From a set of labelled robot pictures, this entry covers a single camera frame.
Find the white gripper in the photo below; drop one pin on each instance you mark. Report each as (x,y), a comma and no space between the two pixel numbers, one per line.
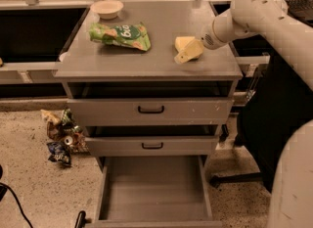
(207,39)

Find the yellow sponge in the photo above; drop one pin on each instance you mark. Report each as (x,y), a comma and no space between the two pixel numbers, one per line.
(181,42)

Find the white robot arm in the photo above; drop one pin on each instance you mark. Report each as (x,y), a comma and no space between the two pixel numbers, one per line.
(291,204)

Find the grey top drawer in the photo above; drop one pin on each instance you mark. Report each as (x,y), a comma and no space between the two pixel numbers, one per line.
(150,103)

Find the grey drawer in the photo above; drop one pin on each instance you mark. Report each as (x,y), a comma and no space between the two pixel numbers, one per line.
(150,103)
(118,141)
(154,192)

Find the grey drawer cabinet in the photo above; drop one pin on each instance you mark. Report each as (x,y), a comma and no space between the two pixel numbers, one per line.
(90,62)

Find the grey middle drawer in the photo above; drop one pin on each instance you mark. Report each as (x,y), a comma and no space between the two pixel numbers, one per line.
(118,141)

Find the grey bottom drawer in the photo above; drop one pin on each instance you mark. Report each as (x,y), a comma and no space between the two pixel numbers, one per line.
(154,192)

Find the green snack bag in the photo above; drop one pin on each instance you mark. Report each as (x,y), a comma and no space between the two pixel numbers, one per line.
(124,35)

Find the white bowl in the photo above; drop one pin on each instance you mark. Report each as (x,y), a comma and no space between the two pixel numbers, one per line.
(107,9)

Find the black office chair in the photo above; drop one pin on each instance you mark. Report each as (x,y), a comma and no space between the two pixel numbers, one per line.
(282,103)

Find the pile of snack wrappers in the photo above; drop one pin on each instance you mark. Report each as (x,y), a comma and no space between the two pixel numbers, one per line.
(64,128)

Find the blue snack bag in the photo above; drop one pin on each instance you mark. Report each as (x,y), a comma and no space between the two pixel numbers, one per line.
(59,153)

